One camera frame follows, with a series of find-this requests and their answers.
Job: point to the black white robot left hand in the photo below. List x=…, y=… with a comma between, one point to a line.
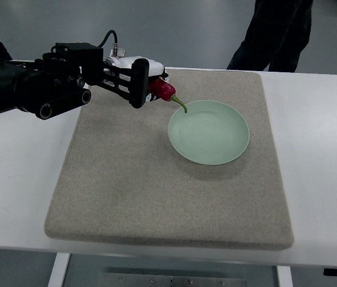
x=128, y=77

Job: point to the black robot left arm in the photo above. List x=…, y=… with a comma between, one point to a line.
x=55, y=83

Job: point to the beige felt mat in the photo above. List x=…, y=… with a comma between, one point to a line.
x=122, y=182

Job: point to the white table leg left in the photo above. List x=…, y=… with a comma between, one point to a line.
x=58, y=273

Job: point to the white table leg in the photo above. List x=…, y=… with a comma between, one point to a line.
x=284, y=276
x=58, y=273

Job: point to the small clear floor fixture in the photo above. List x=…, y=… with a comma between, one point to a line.
x=120, y=52

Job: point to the red pepper green stem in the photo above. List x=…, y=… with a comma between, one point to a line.
x=161, y=89

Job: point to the person in dark trousers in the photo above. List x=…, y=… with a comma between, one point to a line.
x=277, y=34

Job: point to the light green plate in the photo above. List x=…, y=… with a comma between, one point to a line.
x=209, y=132

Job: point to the white table leg right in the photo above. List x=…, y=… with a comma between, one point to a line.
x=284, y=276

